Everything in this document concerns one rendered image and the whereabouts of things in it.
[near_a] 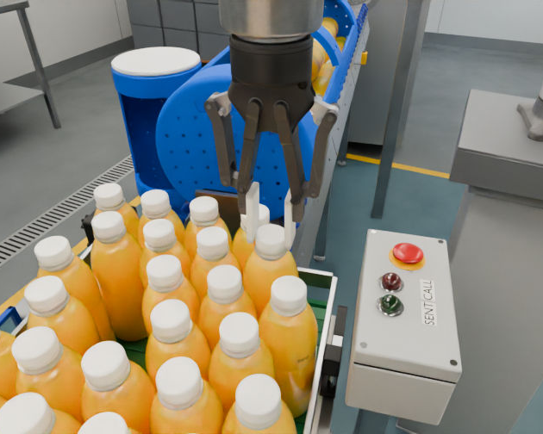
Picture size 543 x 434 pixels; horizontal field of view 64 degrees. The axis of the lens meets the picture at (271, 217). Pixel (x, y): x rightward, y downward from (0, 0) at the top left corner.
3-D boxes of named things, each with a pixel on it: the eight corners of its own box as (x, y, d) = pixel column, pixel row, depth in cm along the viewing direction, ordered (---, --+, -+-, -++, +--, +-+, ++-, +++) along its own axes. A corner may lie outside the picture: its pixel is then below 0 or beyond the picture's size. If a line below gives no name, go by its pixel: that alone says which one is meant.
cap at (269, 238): (276, 263, 51) (276, 251, 50) (248, 251, 53) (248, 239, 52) (293, 245, 53) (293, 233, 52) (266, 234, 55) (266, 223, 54)
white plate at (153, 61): (131, 45, 151) (131, 48, 152) (96, 71, 129) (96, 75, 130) (209, 47, 149) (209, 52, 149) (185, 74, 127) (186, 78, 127)
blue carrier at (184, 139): (358, 74, 147) (357, -21, 131) (319, 229, 78) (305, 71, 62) (277, 78, 154) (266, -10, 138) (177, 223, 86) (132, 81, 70)
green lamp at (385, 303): (400, 300, 47) (402, 294, 46) (400, 316, 45) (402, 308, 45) (379, 297, 48) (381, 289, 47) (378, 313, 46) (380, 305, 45)
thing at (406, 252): (421, 251, 54) (423, 243, 53) (422, 269, 51) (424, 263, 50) (391, 246, 55) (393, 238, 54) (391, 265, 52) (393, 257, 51)
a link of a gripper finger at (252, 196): (252, 195, 47) (245, 195, 47) (252, 244, 51) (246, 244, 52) (259, 182, 50) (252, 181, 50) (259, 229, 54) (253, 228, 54)
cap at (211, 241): (199, 262, 54) (198, 251, 53) (196, 242, 57) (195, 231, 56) (230, 257, 55) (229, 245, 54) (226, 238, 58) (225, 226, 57)
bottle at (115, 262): (148, 300, 73) (127, 210, 62) (165, 327, 69) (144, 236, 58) (107, 318, 70) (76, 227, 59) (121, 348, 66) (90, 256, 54)
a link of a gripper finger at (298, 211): (295, 176, 47) (321, 180, 47) (294, 214, 50) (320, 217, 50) (292, 183, 46) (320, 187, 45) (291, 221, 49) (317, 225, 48)
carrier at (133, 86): (166, 240, 204) (145, 283, 182) (131, 48, 152) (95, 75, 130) (226, 244, 202) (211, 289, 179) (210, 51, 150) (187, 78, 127)
